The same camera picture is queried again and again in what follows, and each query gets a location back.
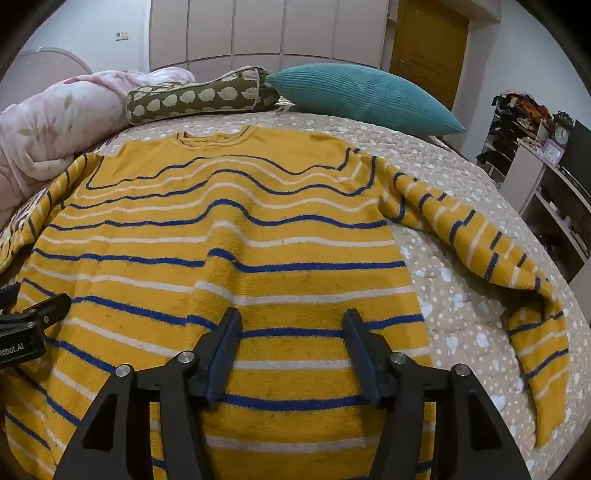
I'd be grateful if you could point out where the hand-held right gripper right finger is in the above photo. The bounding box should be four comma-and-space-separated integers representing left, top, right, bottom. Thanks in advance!
342, 309, 533, 480

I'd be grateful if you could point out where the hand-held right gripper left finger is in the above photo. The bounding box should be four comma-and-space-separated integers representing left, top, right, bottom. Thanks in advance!
52, 307, 243, 480

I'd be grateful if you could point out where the yellow striped sweater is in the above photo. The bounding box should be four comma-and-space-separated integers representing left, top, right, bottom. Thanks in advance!
0, 126, 570, 480

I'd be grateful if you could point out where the beige dotted bedspread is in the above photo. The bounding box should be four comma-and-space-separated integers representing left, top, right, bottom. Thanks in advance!
0, 102, 587, 480

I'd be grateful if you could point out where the pink floral comforter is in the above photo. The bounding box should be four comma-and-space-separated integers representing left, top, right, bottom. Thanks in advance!
0, 67, 197, 230

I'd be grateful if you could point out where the white shelf unit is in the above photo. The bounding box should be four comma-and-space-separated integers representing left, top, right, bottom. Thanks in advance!
475, 92, 591, 283

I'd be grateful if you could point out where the pink round headboard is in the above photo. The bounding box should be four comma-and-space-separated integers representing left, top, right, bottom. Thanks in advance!
2, 47, 94, 112

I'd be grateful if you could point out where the olive hedgehog print pillow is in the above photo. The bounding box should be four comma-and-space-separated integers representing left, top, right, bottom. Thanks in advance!
126, 66, 280, 126

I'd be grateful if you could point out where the pile of dark clutter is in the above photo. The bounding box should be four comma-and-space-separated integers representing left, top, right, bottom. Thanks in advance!
476, 92, 575, 167

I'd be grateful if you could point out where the brown wooden door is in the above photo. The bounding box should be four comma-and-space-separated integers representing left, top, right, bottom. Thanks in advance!
389, 0, 471, 97

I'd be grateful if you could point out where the white wardrobe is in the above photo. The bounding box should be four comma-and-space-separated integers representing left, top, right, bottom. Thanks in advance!
148, 0, 393, 75

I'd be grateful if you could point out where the teal corduroy pillow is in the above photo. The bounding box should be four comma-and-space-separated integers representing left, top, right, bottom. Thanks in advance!
264, 64, 468, 137

